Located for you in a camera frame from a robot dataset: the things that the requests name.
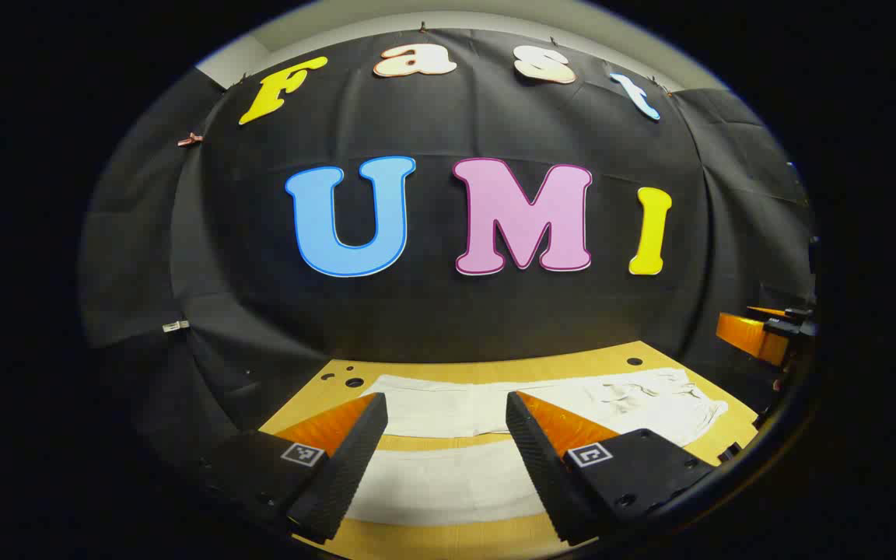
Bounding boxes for white jeans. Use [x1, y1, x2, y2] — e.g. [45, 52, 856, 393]
[347, 368, 729, 527]

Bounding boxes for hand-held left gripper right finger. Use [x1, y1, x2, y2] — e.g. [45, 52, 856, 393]
[506, 391, 721, 545]

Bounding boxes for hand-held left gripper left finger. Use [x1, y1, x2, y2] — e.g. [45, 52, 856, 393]
[203, 393, 388, 544]

